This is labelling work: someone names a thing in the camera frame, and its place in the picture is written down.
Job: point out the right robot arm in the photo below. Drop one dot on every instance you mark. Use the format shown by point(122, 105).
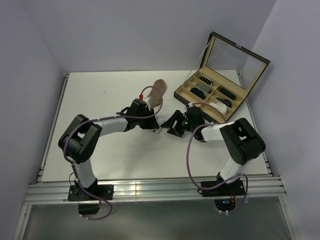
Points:
point(242, 141)

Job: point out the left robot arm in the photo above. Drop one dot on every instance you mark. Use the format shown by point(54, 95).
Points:
point(79, 140)

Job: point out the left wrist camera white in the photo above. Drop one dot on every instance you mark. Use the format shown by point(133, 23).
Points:
point(147, 100)

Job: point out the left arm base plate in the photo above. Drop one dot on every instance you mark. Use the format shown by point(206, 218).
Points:
point(105, 192)

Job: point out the black white striped rolled sock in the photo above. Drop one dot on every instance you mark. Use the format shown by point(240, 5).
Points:
point(206, 80)

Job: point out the white rolled sock in box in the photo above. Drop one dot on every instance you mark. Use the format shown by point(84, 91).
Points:
point(220, 107)

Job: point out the black compartment storage box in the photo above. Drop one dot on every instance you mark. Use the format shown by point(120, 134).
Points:
point(229, 65)

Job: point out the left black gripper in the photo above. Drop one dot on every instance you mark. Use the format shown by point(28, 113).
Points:
point(151, 124)

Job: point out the aluminium frame rail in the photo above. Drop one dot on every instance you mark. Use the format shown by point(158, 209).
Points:
point(150, 190)

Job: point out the grey rolled sock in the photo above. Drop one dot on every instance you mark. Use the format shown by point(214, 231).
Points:
point(203, 87)

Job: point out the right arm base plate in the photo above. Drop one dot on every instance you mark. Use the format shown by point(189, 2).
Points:
point(235, 188)

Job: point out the dark striped rolled sock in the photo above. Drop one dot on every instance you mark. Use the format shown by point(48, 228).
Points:
point(225, 101)

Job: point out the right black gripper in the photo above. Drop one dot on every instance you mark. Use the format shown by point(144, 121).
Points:
point(177, 115)

